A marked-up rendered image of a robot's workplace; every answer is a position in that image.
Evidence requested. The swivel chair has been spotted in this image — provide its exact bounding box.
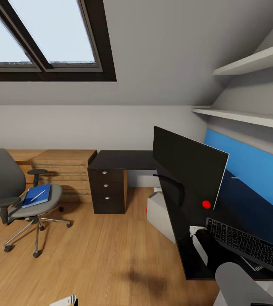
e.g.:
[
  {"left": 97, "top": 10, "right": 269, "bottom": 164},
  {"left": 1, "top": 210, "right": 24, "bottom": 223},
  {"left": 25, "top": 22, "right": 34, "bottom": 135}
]
[{"left": 0, "top": 148, "right": 72, "bottom": 258}]

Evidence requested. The folder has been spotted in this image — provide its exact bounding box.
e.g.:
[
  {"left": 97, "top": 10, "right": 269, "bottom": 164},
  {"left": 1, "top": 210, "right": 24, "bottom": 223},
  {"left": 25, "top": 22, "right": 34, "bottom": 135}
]
[{"left": 22, "top": 184, "right": 50, "bottom": 208}]

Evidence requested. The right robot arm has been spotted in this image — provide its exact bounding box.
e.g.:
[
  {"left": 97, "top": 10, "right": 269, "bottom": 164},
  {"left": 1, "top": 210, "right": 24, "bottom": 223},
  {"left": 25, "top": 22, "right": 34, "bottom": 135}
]
[{"left": 178, "top": 226, "right": 273, "bottom": 306}]

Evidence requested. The notebook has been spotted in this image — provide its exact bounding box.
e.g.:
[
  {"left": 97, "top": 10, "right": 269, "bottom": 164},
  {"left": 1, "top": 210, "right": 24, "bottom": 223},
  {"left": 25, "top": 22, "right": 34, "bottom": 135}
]
[{"left": 242, "top": 234, "right": 262, "bottom": 271}]

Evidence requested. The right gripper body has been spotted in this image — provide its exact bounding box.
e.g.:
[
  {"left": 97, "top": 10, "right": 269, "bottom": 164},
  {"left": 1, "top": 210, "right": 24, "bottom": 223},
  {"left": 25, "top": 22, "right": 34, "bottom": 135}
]
[{"left": 180, "top": 236, "right": 197, "bottom": 251}]

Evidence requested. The monitor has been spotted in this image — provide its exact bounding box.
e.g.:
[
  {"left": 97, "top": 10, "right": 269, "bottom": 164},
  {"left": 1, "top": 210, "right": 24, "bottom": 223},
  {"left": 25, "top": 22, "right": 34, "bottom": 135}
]
[{"left": 152, "top": 126, "right": 229, "bottom": 210}]

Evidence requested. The keyboard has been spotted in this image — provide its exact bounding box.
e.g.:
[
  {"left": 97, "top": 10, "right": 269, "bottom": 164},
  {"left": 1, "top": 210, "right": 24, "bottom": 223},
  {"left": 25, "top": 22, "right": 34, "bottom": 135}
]
[{"left": 205, "top": 218, "right": 273, "bottom": 272}]

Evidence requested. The mouse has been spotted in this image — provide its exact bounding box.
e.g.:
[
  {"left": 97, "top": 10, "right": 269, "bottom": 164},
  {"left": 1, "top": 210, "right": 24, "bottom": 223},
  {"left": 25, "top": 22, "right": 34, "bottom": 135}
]
[{"left": 182, "top": 248, "right": 193, "bottom": 255}]

